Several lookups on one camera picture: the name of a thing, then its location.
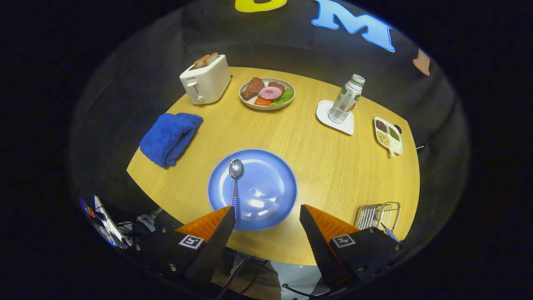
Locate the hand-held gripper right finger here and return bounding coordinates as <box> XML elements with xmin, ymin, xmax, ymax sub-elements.
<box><xmin>299</xmin><ymin>204</ymin><xmax>402</xmax><ymax>292</ymax></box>

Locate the white plastic bottle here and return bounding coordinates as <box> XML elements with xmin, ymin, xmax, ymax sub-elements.
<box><xmin>328</xmin><ymin>74</ymin><xmax>366</xmax><ymax>124</ymax></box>

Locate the black backdrop cloth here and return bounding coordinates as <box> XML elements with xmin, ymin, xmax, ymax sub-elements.
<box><xmin>69</xmin><ymin>0</ymin><xmax>469</xmax><ymax>250</ymax></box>

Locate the blue folded towel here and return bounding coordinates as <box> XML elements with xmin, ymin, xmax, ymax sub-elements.
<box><xmin>139</xmin><ymin>112</ymin><xmax>204</xmax><ymax>168</ymax></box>

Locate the blue plate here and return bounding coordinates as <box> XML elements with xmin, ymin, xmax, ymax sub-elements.
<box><xmin>207</xmin><ymin>149</ymin><xmax>299</xmax><ymax>231</ymax></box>

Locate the white device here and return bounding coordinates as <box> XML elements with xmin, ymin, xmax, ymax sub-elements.
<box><xmin>79</xmin><ymin>196</ymin><xmax>132</xmax><ymax>249</ymax></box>

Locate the fork with checked handle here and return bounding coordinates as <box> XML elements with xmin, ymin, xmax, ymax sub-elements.
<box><xmin>380</xmin><ymin>222</ymin><xmax>401</xmax><ymax>243</ymax></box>

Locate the large brown meat piece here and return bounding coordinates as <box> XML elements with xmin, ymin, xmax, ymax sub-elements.
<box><xmin>241</xmin><ymin>77</ymin><xmax>265</xmax><ymax>101</ymax></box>

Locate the spoon with checked handle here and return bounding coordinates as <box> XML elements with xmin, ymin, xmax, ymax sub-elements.
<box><xmin>229</xmin><ymin>159</ymin><xmax>244</xmax><ymax>231</ymax></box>

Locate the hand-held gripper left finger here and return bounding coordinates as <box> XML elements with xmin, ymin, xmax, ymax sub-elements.
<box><xmin>133</xmin><ymin>205</ymin><xmax>237</xmax><ymax>288</ymax></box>

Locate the metal wire rack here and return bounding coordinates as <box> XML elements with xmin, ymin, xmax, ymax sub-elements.
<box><xmin>355</xmin><ymin>202</ymin><xmax>401</xmax><ymax>235</ymax></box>

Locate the white divided bean dish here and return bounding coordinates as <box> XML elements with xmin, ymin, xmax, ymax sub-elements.
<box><xmin>374</xmin><ymin>117</ymin><xmax>403</xmax><ymax>157</ymax></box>

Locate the white coaster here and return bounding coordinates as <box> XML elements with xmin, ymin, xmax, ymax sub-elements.
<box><xmin>316</xmin><ymin>100</ymin><xmax>355</xmax><ymax>135</ymax></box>

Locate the white food plate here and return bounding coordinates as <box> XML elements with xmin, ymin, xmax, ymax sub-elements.
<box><xmin>239</xmin><ymin>77</ymin><xmax>296</xmax><ymax>110</ymax></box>

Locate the pink ham slice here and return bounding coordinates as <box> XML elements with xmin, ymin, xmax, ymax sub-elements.
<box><xmin>259</xmin><ymin>86</ymin><xmax>284</xmax><ymax>101</ymax></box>

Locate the white toaster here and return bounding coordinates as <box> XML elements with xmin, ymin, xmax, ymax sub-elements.
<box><xmin>179</xmin><ymin>54</ymin><xmax>232</xmax><ymax>105</ymax></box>

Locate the green lettuce leaf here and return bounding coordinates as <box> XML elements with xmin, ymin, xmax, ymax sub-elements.
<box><xmin>271</xmin><ymin>88</ymin><xmax>294</xmax><ymax>105</ymax></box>

